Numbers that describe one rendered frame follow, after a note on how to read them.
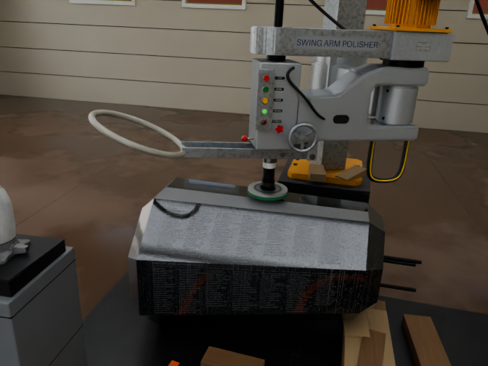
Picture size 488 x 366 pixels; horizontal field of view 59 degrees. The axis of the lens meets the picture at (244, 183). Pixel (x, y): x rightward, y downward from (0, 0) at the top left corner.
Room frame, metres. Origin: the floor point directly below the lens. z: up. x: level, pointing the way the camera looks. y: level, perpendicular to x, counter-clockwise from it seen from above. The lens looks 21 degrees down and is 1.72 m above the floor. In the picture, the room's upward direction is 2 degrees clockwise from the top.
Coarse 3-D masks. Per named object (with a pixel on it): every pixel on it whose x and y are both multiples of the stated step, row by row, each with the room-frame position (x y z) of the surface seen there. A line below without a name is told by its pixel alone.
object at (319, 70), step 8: (312, 64) 2.84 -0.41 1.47; (320, 64) 2.77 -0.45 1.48; (336, 64) 2.71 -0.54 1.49; (344, 64) 2.71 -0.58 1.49; (360, 64) 2.76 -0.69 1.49; (312, 72) 2.83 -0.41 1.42; (320, 72) 2.75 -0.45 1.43; (336, 72) 2.70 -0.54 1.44; (344, 72) 2.61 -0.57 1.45; (312, 80) 2.82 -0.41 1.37; (320, 80) 2.75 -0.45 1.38; (336, 80) 2.69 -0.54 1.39; (312, 88) 2.81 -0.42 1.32; (320, 88) 2.74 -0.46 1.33; (376, 88) 2.30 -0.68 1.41; (376, 96) 2.30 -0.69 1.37; (376, 104) 2.31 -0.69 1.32
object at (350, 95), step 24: (288, 72) 2.02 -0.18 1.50; (360, 72) 2.18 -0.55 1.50; (384, 72) 2.13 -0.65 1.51; (408, 72) 2.15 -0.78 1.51; (312, 96) 2.08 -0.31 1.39; (336, 96) 2.10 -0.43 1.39; (360, 96) 2.11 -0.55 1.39; (312, 120) 2.07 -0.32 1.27; (336, 120) 2.09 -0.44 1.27; (360, 120) 2.11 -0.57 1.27
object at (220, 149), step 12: (192, 144) 2.11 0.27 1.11; (204, 144) 2.12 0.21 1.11; (216, 144) 2.14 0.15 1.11; (228, 144) 2.15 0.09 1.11; (240, 144) 2.16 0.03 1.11; (252, 144) 2.17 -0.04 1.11; (300, 144) 2.22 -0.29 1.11; (192, 156) 2.01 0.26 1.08; (204, 156) 2.02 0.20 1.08; (216, 156) 2.03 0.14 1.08; (228, 156) 2.04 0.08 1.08; (240, 156) 2.05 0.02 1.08; (252, 156) 2.06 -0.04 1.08; (264, 156) 2.07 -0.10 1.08; (276, 156) 2.08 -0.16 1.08; (288, 156) 2.09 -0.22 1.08; (300, 156) 2.10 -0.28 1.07; (312, 156) 2.07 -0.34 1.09
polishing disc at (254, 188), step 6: (252, 186) 2.15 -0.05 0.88; (258, 186) 2.15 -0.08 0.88; (276, 186) 2.17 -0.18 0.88; (282, 186) 2.17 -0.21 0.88; (252, 192) 2.07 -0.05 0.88; (258, 192) 2.06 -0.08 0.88; (264, 192) 2.06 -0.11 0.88; (270, 192) 2.07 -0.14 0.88; (276, 192) 2.07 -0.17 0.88; (282, 192) 2.07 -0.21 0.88
